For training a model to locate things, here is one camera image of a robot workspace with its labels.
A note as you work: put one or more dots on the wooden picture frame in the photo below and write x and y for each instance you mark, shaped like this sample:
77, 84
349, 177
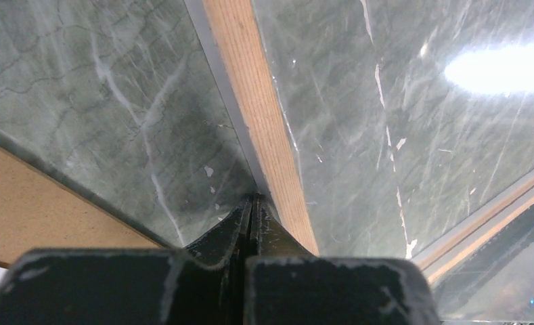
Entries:
230, 39

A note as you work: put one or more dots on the clear acrylic sheet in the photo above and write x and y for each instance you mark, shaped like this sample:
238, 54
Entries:
405, 117

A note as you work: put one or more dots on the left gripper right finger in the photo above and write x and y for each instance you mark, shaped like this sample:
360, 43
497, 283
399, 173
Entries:
286, 284

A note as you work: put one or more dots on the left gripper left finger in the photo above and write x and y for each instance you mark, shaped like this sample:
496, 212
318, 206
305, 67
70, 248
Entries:
198, 284

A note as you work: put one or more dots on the brown backing board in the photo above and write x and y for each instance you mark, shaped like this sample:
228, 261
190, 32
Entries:
38, 212

